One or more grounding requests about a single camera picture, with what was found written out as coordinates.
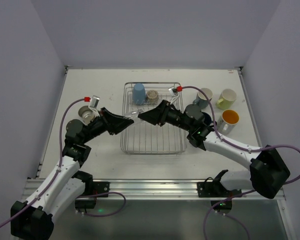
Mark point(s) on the light green mug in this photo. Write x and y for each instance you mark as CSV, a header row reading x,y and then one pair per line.
x,y
226,99

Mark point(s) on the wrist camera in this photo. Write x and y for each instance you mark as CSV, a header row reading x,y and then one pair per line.
x,y
174,94
93,104

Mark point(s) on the white floral mug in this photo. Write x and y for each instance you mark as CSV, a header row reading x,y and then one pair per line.
x,y
227,121

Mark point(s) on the teal grey mug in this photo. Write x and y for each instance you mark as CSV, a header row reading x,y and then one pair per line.
x,y
202,98

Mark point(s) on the wire dish rack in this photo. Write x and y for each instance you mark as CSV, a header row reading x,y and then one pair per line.
x,y
143,138

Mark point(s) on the clear glass cup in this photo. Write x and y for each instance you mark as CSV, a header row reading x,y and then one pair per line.
x,y
134,115

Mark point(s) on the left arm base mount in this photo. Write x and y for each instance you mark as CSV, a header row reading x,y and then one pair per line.
x,y
100,191

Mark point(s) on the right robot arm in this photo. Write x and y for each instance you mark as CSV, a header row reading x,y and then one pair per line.
x,y
265,171

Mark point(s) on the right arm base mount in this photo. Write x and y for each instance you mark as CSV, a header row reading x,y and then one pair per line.
x,y
207,190

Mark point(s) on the beige speckled cup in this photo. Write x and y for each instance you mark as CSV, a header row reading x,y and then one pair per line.
x,y
152,96

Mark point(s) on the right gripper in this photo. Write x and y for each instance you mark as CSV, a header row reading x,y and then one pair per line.
x,y
165,113

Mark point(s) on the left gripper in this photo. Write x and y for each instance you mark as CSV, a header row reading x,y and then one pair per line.
x,y
106,120

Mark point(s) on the aluminium rail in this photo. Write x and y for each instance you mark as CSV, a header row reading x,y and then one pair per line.
x,y
142,189

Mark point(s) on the brown and cream cup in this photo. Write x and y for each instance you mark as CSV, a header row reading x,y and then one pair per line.
x,y
86,114

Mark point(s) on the dark blue mug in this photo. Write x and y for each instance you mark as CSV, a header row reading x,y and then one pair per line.
x,y
207,119

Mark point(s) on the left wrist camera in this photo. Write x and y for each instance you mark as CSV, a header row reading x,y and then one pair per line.
x,y
93,104

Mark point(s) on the light blue tumbler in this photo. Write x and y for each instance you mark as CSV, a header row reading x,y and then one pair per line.
x,y
139,94

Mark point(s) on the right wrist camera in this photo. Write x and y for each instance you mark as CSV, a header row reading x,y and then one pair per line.
x,y
174,94

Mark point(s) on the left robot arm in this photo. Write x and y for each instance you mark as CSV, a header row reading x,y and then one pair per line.
x,y
35,218

